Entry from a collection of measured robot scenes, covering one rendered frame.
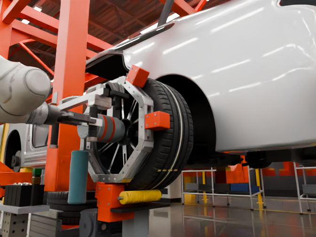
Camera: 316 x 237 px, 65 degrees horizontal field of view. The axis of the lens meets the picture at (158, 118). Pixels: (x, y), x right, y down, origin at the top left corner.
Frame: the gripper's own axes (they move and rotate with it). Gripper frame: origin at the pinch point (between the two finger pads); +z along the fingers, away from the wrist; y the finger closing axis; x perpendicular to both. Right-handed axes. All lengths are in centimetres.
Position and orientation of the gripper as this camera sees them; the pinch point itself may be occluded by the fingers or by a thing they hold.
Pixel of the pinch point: (92, 122)
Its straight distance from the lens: 108.3
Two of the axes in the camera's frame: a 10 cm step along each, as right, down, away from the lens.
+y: 7.4, -1.6, -6.5
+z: 6.7, 1.7, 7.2
